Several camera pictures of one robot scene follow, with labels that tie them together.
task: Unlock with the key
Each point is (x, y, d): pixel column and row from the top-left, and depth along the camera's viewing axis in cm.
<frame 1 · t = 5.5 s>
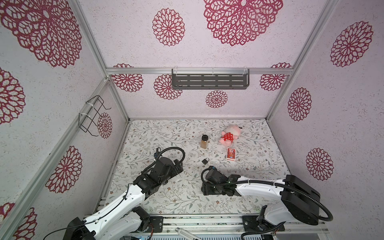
left hand: (177, 169, 81), fingers open
right hand: (203, 188, 83), fingers open
spice jar with black lid: (204, 141, 99), point 8 cm above the table
pink plush toy red dress: (231, 132, 106), point 7 cm above the table
red playing card box: (231, 154, 100), point 2 cm above the table
small black padlock: (205, 161, 99), on the table

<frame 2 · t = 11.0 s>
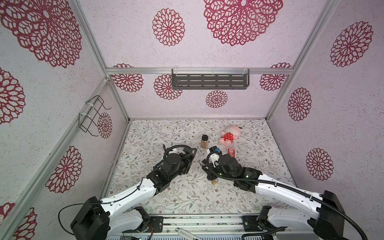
left hand: (195, 156, 78), fingers open
right hand: (202, 165, 75), fingers closed
brass padlock: (214, 182, 89), on the table
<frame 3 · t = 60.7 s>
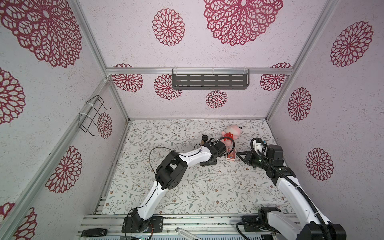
left hand: (207, 163, 97), fingers open
right hand: (237, 152, 79), fingers closed
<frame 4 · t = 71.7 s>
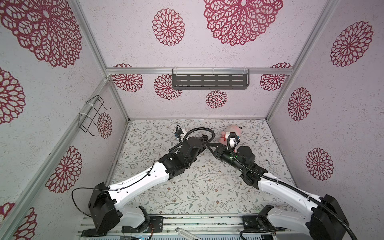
left hand: (203, 141, 74), fingers open
right hand: (207, 142, 71), fingers closed
